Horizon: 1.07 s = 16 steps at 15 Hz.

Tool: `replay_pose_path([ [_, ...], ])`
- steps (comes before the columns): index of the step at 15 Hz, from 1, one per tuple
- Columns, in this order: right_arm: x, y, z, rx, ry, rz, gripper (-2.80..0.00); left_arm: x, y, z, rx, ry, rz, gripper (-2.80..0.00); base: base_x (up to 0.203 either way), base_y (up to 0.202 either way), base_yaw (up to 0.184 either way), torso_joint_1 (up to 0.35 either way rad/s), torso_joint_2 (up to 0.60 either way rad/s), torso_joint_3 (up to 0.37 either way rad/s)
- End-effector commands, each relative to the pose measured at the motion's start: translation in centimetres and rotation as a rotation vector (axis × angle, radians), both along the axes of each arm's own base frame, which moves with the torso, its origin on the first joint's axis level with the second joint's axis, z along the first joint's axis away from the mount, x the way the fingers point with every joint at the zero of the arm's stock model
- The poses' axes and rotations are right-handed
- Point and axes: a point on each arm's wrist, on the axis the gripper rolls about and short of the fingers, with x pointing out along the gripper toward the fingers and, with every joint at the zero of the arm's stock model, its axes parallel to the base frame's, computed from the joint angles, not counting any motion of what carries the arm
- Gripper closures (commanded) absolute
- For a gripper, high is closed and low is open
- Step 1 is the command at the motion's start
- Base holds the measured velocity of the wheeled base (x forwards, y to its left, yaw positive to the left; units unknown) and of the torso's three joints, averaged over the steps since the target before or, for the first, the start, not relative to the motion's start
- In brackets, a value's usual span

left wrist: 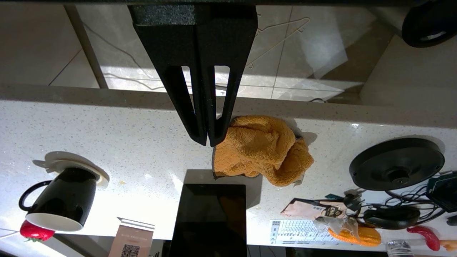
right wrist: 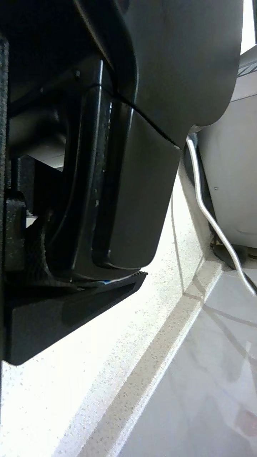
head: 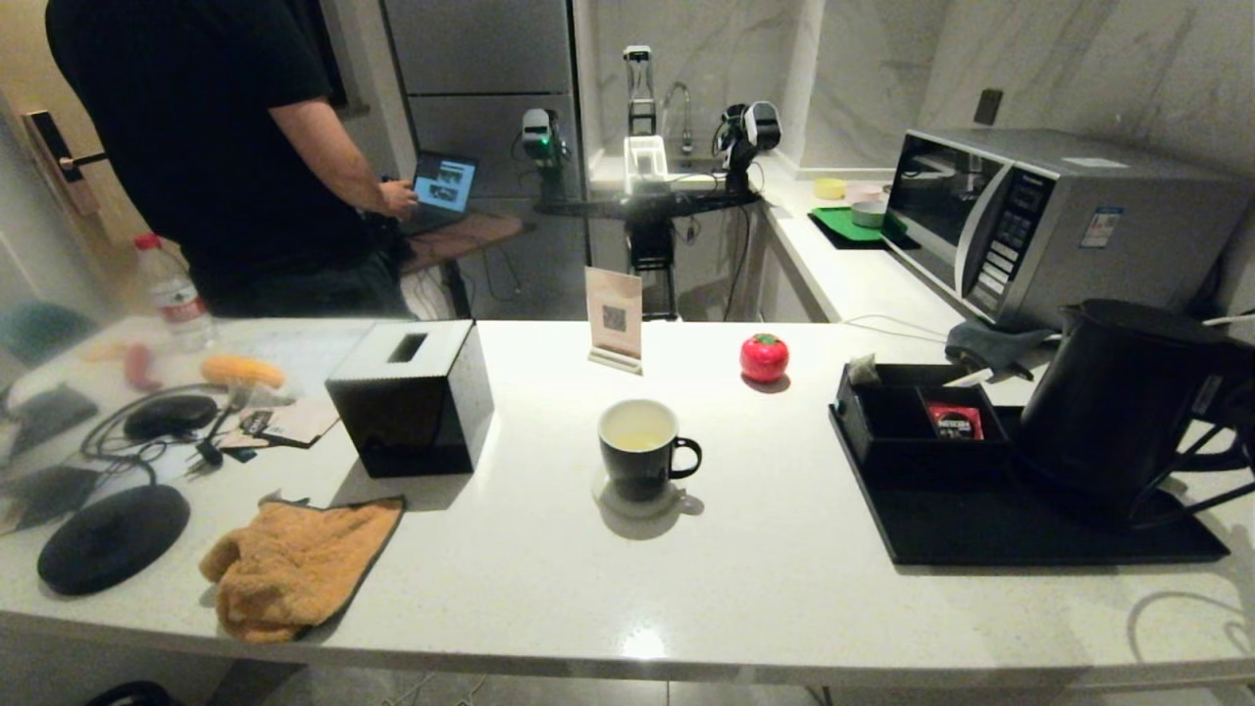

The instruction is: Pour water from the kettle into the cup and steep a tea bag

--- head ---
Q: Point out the black electric kettle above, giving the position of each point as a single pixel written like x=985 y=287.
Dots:
x=1108 y=412

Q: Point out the chrome faucet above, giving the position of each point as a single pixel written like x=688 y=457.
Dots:
x=689 y=123

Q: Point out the yellow bowl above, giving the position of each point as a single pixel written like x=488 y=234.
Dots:
x=830 y=188

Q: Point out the orange towel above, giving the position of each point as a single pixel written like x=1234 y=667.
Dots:
x=294 y=569

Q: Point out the grey refrigerator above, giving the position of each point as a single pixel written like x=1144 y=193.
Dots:
x=490 y=59

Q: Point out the grey-green bowl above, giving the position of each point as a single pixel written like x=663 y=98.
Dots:
x=870 y=215

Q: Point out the grey upright rig post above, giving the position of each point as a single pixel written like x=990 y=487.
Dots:
x=638 y=90

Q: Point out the yellow toy corn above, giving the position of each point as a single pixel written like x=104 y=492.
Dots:
x=242 y=371

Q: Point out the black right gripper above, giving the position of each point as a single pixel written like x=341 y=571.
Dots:
x=1241 y=402

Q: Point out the silver microwave oven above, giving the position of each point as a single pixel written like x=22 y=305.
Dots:
x=1108 y=235

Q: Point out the black compartment box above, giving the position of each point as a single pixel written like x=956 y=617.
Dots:
x=917 y=459

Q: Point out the red Nescafe coffee sachet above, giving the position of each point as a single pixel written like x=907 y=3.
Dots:
x=956 y=422

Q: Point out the person in black shirt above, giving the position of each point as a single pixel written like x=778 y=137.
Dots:
x=186 y=127

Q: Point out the red chili pepper toy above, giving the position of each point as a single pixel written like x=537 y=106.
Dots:
x=141 y=366

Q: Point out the black serving tray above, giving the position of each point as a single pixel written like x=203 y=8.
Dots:
x=980 y=529

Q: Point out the black oval mouse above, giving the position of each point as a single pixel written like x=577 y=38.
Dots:
x=171 y=417

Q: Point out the white paper stick packet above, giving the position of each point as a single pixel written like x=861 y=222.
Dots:
x=971 y=378

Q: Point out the green tray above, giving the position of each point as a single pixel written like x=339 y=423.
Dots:
x=835 y=226

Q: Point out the black rig stand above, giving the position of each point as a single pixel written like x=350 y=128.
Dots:
x=647 y=206

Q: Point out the pink bowl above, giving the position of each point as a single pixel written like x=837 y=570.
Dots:
x=865 y=193

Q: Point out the QR code sign stand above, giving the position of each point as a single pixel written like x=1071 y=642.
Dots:
x=614 y=314

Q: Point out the white round coaster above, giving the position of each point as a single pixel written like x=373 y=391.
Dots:
x=613 y=506

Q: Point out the laptop computer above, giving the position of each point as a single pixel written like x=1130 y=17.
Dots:
x=443 y=183

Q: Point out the black pouch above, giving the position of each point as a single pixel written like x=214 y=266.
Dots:
x=49 y=416

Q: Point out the dark grey cloth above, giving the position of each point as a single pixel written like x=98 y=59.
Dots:
x=985 y=343

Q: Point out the black rounded floor object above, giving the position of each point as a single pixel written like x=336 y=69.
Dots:
x=127 y=696

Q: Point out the red tomato-shaped timer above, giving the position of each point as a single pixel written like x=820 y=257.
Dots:
x=764 y=357

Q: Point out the white rig box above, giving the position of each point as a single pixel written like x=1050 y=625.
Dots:
x=645 y=164

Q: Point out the teal rounded object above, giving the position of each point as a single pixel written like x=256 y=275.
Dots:
x=44 y=331

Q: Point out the black tissue box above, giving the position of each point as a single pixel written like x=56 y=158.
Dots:
x=412 y=422

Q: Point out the red-capped water bottle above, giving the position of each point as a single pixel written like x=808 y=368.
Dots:
x=176 y=302

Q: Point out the clear plastic wrapper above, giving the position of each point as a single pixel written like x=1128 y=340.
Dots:
x=863 y=371

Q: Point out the dark wall socket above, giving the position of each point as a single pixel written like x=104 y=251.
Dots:
x=988 y=108

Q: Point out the black mug white inside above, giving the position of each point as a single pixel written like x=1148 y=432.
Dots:
x=637 y=476

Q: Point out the black round kettle base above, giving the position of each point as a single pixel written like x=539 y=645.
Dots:
x=113 y=539

